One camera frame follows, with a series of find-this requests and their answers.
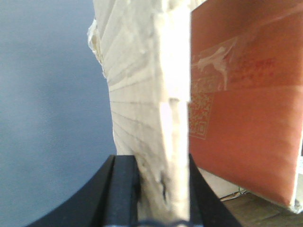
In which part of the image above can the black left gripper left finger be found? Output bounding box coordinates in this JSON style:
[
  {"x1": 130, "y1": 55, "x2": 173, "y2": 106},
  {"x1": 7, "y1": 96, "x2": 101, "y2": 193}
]
[{"x1": 30, "y1": 155, "x2": 140, "y2": 227}]

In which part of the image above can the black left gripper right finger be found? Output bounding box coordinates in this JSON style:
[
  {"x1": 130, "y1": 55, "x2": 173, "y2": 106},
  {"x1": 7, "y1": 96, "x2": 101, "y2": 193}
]
[{"x1": 189, "y1": 155, "x2": 241, "y2": 227}]

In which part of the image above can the cardboard box red print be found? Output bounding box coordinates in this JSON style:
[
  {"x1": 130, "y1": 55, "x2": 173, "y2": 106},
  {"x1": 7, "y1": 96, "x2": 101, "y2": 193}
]
[{"x1": 189, "y1": 0, "x2": 303, "y2": 213}]

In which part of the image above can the torn plain cardboard box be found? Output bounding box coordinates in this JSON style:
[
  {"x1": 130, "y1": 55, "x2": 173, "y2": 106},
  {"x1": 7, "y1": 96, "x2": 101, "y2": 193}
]
[{"x1": 88, "y1": 0, "x2": 201, "y2": 223}]

